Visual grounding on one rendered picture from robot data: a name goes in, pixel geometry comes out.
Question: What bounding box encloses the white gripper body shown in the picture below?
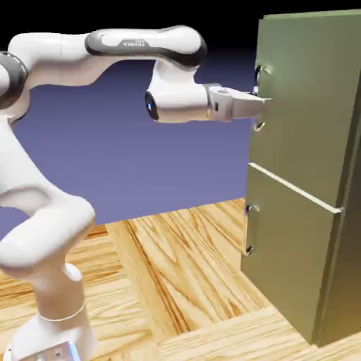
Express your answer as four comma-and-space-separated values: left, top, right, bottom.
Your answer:
230, 87, 273, 119

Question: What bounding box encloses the tall olive green cabinet door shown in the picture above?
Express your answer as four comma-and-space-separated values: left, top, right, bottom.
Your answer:
249, 13, 361, 209

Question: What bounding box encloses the short olive green cabinet door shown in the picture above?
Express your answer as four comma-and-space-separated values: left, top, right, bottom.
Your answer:
241, 162, 344, 344

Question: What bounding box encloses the long curved metal handle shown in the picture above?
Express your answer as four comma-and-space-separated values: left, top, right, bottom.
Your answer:
252, 64, 272, 133

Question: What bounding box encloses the short curved metal handle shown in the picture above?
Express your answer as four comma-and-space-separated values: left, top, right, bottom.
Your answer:
244, 203, 260, 257

